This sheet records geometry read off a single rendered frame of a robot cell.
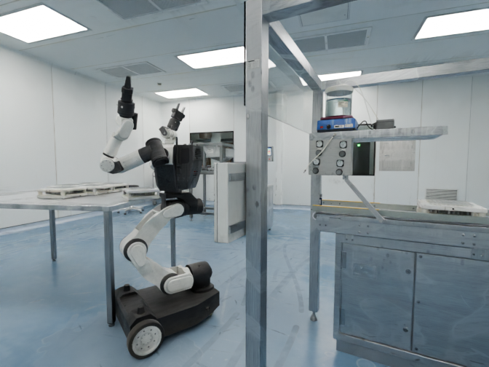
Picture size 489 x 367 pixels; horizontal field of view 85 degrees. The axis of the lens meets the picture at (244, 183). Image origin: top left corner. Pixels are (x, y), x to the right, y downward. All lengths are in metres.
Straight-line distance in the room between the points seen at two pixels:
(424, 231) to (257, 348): 0.95
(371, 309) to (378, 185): 5.12
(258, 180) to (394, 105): 6.06
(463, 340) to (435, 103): 5.69
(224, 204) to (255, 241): 0.19
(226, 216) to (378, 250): 0.99
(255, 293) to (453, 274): 1.02
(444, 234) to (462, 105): 5.70
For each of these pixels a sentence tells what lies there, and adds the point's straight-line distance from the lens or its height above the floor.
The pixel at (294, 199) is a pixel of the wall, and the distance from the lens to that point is 6.75.
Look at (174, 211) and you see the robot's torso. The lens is 1.82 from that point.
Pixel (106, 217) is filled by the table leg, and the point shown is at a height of 0.74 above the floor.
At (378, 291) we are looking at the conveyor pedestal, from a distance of 1.70.
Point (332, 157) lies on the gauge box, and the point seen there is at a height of 1.12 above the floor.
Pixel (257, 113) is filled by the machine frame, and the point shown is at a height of 1.25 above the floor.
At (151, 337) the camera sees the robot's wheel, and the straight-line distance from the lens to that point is 1.84.
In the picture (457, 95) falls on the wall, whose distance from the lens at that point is 7.14.
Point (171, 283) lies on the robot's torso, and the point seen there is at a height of 0.30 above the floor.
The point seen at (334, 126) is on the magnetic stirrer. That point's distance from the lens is 1.56.
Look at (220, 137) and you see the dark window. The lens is 7.31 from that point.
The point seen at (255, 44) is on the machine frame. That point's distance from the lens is 1.00.
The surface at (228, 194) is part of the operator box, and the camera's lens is 0.85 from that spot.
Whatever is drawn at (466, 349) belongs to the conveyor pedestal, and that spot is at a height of 0.20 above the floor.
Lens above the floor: 1.08
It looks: 4 degrees down
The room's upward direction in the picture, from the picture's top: straight up
